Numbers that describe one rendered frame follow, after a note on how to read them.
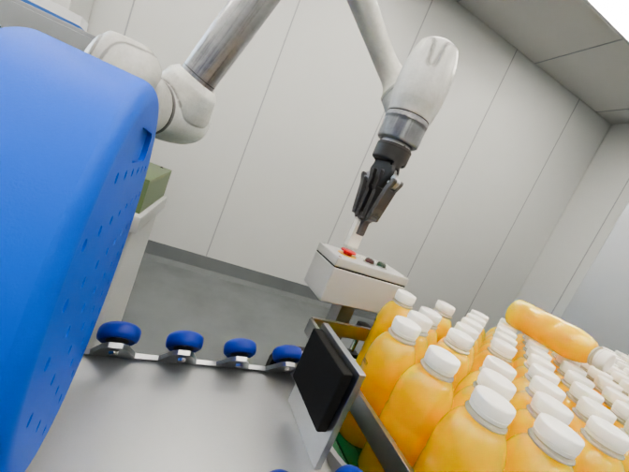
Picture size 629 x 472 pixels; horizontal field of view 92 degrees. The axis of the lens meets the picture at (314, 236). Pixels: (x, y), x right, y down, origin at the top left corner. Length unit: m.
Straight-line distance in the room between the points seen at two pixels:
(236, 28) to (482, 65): 3.41
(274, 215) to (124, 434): 2.85
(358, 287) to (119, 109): 0.56
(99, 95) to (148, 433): 0.31
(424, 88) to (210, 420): 0.62
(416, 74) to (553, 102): 4.24
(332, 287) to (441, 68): 0.47
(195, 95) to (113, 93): 0.79
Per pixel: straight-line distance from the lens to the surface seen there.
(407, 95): 0.67
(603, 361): 0.80
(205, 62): 1.01
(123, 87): 0.21
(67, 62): 0.22
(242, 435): 0.42
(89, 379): 0.44
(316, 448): 0.42
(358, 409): 0.47
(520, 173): 4.63
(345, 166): 3.27
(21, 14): 2.03
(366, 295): 0.69
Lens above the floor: 1.21
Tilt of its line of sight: 9 degrees down
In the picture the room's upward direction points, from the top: 23 degrees clockwise
